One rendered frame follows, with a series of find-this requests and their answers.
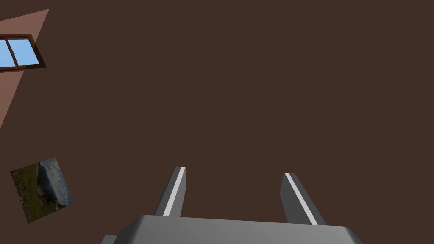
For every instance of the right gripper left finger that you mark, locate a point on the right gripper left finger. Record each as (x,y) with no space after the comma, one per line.
(171,196)

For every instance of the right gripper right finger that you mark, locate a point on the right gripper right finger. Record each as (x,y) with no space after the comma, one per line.
(298,203)

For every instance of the brown framed window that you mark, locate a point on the brown framed window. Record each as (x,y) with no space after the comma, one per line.
(17,52)

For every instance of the landscape picture on wall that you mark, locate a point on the landscape picture on wall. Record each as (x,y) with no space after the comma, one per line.
(40,189)

